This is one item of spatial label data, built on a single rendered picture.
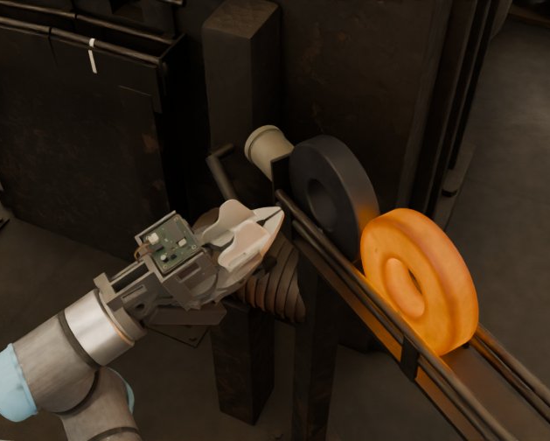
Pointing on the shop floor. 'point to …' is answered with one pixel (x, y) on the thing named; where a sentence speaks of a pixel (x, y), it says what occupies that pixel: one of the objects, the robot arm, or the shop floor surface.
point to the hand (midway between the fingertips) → (275, 220)
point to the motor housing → (253, 330)
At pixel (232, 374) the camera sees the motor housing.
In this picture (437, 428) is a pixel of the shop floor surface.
